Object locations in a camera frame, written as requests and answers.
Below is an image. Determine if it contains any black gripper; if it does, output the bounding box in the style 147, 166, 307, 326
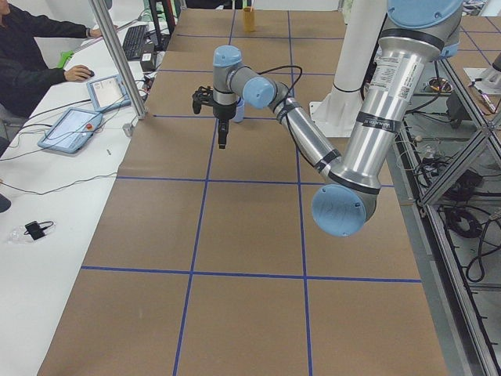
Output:
213, 102, 236, 150

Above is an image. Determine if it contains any light blue plastic cup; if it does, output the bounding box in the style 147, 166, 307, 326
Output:
232, 98, 245, 123

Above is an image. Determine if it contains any olive bamboo cup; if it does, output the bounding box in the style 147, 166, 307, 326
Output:
242, 7, 255, 33

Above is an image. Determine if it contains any blue teach pendant far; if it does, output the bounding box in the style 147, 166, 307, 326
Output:
86, 74, 131, 113

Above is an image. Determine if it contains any blue teach pendant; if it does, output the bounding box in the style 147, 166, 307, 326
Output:
86, 74, 131, 113
38, 107, 103, 154

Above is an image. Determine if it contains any black keyboard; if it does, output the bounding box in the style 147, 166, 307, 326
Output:
122, 24, 148, 61

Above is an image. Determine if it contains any blue teach pendant near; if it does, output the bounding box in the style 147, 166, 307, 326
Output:
38, 107, 103, 154

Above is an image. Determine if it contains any seated person black sweater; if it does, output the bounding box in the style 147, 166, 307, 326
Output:
1, 1, 102, 118

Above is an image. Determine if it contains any small black adapter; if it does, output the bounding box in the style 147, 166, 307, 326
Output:
24, 221, 54, 240

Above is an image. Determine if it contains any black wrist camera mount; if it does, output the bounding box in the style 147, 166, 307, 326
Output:
192, 86, 214, 114

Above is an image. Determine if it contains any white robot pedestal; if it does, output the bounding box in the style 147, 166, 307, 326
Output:
310, 0, 387, 137

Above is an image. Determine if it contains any aluminium frame post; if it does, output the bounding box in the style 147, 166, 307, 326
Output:
89, 0, 146, 120

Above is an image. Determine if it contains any aluminium side frame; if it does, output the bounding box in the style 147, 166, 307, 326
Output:
390, 51, 500, 375

